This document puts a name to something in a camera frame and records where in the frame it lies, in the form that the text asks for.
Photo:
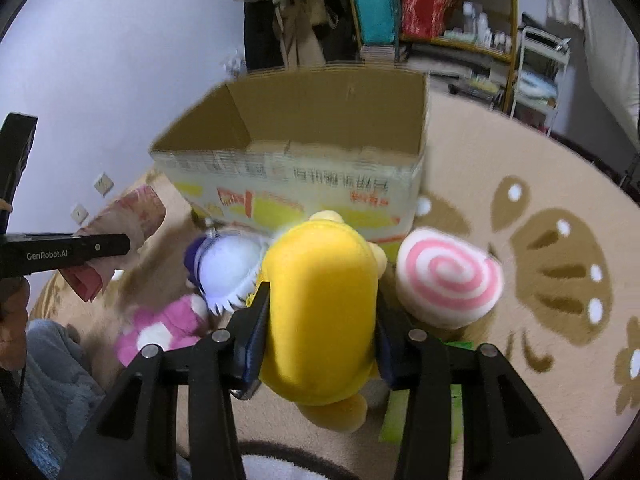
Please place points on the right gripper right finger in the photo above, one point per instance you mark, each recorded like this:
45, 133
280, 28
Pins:
507, 434

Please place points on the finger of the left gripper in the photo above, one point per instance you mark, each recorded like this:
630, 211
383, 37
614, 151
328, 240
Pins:
25, 254
17, 135

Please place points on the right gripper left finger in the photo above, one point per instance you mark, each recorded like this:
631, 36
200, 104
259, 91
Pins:
132, 434

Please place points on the green tissue pack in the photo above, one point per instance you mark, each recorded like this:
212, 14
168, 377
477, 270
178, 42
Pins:
400, 414

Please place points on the pink white plush toy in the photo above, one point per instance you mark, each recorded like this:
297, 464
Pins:
180, 324

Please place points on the pink towel pack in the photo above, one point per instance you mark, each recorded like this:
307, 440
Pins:
137, 214

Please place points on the pink swirl roll pillow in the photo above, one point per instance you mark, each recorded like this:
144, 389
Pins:
444, 281

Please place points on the yellow plush toy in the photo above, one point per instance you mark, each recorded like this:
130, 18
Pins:
323, 279

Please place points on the purple white plush toy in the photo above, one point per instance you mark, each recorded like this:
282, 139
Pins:
223, 266

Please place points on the beige patterned blanket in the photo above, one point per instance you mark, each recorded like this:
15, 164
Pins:
568, 319

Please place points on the open cardboard box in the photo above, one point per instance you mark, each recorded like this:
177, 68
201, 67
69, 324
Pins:
270, 149

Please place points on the black hanging coat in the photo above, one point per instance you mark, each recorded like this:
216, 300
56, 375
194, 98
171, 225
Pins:
261, 45

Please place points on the beige hanging coat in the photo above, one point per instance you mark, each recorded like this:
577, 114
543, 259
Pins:
293, 24

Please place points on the white utility cart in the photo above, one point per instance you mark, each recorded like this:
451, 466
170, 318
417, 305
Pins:
542, 60

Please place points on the teal gift bag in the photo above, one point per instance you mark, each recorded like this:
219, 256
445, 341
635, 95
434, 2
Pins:
376, 21

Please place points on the cream office chair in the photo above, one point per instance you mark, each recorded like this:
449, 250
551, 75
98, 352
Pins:
612, 55

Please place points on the wooden bookshelf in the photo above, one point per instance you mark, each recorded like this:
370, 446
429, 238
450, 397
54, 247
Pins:
475, 55

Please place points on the red gift bag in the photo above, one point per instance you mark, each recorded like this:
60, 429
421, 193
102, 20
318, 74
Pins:
424, 19

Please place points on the white wall socket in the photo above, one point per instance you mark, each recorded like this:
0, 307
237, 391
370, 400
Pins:
79, 214
103, 184

